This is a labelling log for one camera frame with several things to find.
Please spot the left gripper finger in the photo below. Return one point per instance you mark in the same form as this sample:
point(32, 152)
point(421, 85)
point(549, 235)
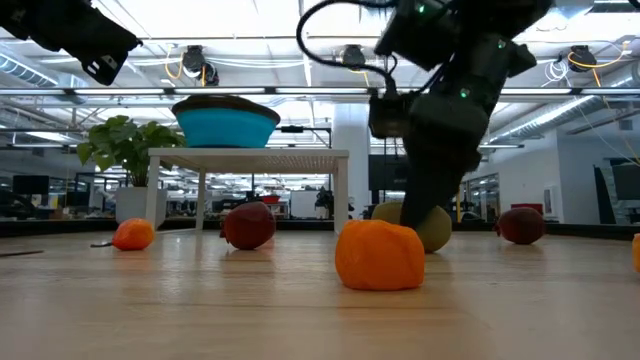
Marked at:
point(100, 20)
point(100, 41)

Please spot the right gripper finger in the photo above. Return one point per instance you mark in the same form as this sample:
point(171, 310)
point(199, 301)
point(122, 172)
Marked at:
point(425, 185)

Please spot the brown-green kiwi fruit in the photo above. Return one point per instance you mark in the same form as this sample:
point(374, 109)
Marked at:
point(440, 229)

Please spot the orange blocky plush fruit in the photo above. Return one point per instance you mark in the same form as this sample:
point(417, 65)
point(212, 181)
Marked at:
point(380, 257)

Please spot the dark red round fruit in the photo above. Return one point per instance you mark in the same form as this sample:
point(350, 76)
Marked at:
point(250, 227)
point(521, 226)

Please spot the blue collapsible bowl grey rim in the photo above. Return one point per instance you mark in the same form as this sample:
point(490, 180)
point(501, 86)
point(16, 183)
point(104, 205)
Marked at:
point(225, 127)

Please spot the small orange pepper with stem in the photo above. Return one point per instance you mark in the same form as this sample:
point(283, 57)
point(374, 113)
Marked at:
point(636, 252)
point(134, 235)

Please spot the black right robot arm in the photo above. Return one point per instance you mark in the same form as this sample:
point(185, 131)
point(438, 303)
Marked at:
point(500, 50)

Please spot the distant small dark plant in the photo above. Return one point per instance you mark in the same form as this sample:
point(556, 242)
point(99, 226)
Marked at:
point(324, 199)

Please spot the green potted plant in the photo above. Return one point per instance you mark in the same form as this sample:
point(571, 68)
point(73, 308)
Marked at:
point(125, 145)

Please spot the red box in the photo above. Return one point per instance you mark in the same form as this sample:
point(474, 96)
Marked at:
point(536, 206)

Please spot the distant red bowl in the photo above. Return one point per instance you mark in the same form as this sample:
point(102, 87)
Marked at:
point(270, 198)

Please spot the distant black desk monitor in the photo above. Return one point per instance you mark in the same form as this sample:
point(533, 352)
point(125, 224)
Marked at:
point(30, 185)

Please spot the white perforated shelf riser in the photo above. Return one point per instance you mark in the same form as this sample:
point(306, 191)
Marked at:
point(250, 160)

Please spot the black wall monitor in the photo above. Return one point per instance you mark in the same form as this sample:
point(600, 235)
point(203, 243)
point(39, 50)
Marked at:
point(385, 172)

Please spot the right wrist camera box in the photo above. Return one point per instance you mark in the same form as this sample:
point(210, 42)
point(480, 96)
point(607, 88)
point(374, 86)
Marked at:
point(390, 117)

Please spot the distant black rig frame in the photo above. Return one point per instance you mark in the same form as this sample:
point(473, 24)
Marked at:
point(300, 129)

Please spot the black aluminium table frame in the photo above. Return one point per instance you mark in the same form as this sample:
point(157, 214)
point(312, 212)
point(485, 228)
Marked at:
point(50, 227)

